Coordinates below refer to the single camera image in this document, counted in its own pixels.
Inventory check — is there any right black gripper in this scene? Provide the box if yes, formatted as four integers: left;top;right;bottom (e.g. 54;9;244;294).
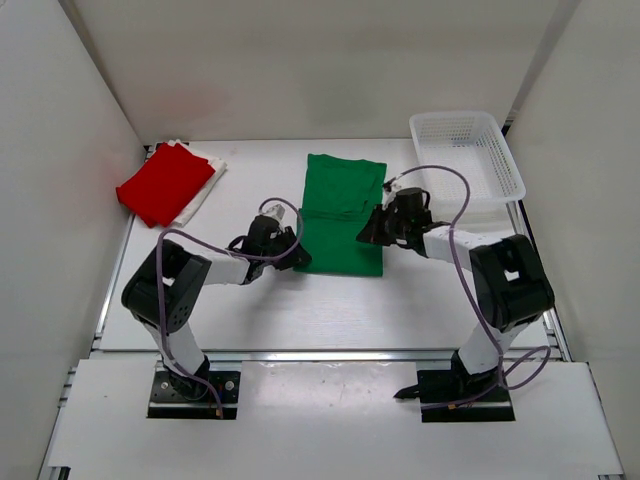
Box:
359;205;412;248

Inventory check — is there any green t shirt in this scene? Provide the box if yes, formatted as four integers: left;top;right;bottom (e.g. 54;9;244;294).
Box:
295;154;387;277

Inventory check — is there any white t shirt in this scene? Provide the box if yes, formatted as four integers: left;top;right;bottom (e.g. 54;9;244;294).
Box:
154;139;227;228

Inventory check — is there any red t shirt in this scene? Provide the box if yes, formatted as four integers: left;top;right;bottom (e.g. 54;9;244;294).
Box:
116;143;218;228

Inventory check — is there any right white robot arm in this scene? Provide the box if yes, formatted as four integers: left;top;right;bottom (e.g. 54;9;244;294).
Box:
356;183;555;400

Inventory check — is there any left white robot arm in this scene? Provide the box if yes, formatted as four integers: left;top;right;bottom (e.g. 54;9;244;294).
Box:
121;214;312;400

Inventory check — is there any white plastic basket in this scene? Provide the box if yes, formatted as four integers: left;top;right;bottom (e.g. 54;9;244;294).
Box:
409;110;526;214

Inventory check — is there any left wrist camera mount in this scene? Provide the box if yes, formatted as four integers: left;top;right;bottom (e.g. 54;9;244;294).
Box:
260;203;285;223

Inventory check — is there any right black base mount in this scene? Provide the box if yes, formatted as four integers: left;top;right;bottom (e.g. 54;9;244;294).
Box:
394;355;515;423

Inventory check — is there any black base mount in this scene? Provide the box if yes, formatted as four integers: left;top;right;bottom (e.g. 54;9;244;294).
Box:
147;366;241;420
394;355;515;423

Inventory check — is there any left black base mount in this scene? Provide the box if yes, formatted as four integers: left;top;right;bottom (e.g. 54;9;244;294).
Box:
147;366;241;420

